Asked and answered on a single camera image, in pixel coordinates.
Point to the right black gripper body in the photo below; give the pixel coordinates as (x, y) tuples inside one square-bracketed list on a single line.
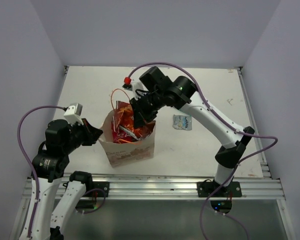
[(150, 103)]

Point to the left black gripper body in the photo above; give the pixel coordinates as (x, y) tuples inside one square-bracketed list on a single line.
[(78, 133)]

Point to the orange Doritos chip bag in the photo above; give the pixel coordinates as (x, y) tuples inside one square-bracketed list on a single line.
[(122, 125)]

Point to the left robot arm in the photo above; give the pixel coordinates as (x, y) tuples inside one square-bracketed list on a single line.
[(46, 220)]

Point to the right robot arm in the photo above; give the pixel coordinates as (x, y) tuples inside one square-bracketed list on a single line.
[(183, 94)]

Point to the small silver snack packet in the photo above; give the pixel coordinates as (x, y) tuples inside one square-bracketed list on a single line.
[(182, 122)]

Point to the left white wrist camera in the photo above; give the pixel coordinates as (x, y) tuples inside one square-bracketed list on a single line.
[(73, 114)]

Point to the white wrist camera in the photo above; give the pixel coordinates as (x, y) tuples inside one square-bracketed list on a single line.
[(73, 114), (134, 86)]

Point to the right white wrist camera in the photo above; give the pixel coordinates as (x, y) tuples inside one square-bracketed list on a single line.
[(134, 86)]

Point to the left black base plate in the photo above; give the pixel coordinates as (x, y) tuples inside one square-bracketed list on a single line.
[(98, 189)]

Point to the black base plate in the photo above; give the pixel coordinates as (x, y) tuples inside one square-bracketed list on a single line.
[(206, 187), (98, 189)]

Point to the aluminium mounting rail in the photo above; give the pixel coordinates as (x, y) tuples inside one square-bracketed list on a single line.
[(159, 187)]

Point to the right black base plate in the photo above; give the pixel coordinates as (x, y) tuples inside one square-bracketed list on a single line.
[(206, 187)]

